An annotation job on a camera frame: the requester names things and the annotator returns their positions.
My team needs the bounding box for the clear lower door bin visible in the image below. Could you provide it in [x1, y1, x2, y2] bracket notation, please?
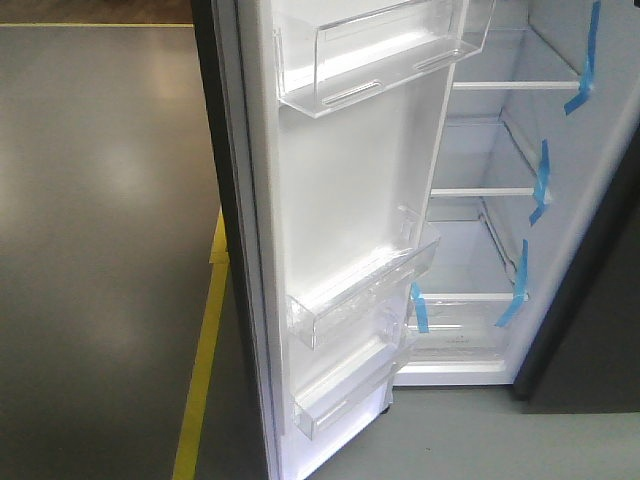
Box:
[293, 319, 413, 439]

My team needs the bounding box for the dark grey refrigerator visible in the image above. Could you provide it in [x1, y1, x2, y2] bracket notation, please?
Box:
[395, 1, 639, 413]

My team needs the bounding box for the clear door bin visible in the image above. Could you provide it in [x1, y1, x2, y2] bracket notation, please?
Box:
[272, 0, 495, 118]
[293, 319, 413, 439]
[287, 205, 440, 350]

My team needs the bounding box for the clear middle door bin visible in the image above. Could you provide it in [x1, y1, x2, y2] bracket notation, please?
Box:
[287, 205, 440, 350]

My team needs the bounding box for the blue tape strip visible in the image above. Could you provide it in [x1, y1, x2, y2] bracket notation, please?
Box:
[495, 239, 529, 328]
[410, 282, 430, 334]
[529, 139, 551, 226]
[564, 1, 601, 116]

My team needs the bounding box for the clear upper door bin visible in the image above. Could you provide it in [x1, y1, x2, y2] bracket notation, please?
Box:
[272, 0, 495, 118]

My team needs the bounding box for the refrigerator door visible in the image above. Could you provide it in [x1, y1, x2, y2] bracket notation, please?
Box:
[188, 0, 474, 480]

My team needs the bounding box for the clear crisper drawer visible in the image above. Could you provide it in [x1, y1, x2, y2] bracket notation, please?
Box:
[406, 293, 520, 370]

